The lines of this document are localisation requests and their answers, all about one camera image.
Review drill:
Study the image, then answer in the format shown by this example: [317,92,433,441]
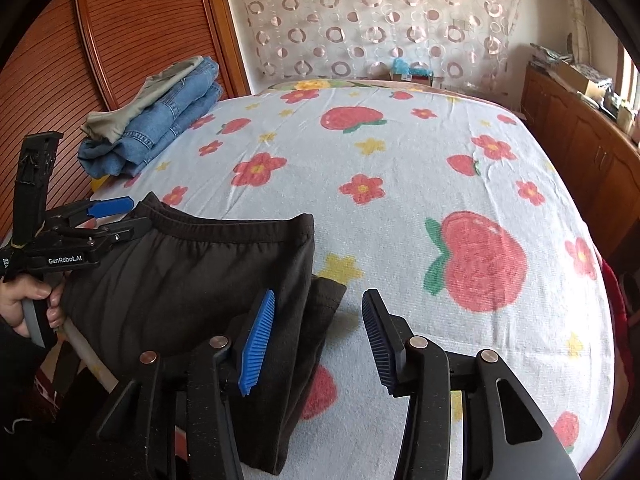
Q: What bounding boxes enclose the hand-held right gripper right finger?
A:
[361,287,581,480]

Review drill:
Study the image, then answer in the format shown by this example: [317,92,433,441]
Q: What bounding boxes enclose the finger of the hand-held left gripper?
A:
[47,215,152,257]
[46,196,135,232]

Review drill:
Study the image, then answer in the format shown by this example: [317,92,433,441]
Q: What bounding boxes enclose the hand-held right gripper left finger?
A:
[67,289,277,480]

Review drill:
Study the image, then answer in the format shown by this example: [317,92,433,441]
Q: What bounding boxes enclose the black pants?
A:
[59,194,349,479]

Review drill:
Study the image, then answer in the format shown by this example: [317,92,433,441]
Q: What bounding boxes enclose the folded khaki pants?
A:
[80,56,206,142]

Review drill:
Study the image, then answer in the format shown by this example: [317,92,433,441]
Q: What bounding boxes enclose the person's left hand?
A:
[0,279,67,339]

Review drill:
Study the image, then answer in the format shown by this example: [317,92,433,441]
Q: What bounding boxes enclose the folded blue jeans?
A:
[77,57,224,179]

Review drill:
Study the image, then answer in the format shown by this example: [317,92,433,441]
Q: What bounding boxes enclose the white pole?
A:
[64,322,119,392]

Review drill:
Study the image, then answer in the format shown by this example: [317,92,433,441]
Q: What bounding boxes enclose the white floral bed sheet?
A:
[90,80,617,480]

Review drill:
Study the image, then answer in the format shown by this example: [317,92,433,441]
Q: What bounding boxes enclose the wooden headboard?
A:
[0,0,252,261]

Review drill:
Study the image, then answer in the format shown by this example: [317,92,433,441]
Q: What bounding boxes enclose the red cloth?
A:
[597,257,637,362]

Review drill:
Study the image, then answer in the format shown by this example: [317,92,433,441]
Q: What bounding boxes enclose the pink floral blanket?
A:
[254,76,507,105]

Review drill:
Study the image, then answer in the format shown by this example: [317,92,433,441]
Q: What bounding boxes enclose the small cardboard box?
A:
[400,67,437,87]

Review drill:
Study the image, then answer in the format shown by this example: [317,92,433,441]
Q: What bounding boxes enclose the blue plastic packet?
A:
[389,57,432,79]

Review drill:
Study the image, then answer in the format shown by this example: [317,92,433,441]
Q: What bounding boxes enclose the wooden cabinet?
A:
[519,62,640,257]

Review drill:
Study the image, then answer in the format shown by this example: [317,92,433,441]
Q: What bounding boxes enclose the circle-patterned sheer curtain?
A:
[219,0,524,94]

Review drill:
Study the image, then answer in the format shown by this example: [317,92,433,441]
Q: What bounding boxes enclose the open cardboard box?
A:
[554,60,610,100]

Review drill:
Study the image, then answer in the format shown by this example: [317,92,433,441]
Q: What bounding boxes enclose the pile of papers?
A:
[529,42,572,65]

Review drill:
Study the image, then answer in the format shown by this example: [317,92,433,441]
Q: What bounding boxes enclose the window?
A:
[619,42,640,107]

